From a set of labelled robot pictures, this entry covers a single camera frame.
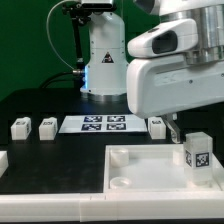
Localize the white sheet with fiducial tags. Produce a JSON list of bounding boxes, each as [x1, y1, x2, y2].
[[59, 114, 147, 134]]

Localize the white square tabletop part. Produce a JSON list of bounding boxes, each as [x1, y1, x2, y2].
[[103, 144, 224, 193]]

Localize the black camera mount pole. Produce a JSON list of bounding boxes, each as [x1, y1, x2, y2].
[[62, 3, 91, 88]]

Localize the grey cable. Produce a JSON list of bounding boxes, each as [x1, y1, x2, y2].
[[45, 0, 84, 72]]

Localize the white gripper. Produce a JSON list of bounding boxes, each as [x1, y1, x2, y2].
[[127, 55, 224, 144]]

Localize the white U-shaped obstacle fence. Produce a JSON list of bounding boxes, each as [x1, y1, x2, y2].
[[0, 146, 224, 223]]

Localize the black cables at base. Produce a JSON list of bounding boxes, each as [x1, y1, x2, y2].
[[39, 71, 83, 90]]

